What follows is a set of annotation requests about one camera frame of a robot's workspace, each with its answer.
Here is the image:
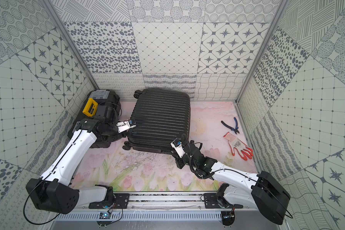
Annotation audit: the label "black hard-shell suitcase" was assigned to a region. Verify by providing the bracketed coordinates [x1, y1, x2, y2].
[123, 88, 191, 155]

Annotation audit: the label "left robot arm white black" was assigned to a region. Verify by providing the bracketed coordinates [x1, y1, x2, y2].
[26, 119, 136, 215]

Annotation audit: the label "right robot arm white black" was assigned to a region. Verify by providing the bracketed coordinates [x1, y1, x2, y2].
[171, 139, 293, 225]

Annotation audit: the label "red white work glove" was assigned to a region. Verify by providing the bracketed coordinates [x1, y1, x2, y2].
[223, 132, 254, 161]

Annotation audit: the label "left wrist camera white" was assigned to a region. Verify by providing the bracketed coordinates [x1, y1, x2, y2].
[117, 120, 136, 133]

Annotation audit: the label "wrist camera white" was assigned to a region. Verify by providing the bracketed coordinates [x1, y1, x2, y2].
[117, 120, 136, 133]
[171, 139, 185, 158]

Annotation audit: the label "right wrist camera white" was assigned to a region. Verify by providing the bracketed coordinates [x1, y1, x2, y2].
[171, 139, 185, 158]

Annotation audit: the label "black toolbox yellow handle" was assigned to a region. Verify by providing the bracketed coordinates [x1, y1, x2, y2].
[68, 90, 122, 148]

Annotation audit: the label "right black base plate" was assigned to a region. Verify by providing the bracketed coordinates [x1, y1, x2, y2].
[200, 193, 243, 209]

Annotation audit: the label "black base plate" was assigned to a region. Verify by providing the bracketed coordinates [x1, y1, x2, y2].
[200, 193, 243, 209]
[88, 193, 130, 209]

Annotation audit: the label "aluminium mounting rail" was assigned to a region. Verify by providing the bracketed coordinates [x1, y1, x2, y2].
[47, 191, 285, 212]

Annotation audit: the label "blue handled pliers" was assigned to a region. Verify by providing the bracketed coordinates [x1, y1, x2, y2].
[220, 117, 240, 135]

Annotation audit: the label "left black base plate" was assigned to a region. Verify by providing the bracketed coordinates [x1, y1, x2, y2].
[88, 193, 130, 209]

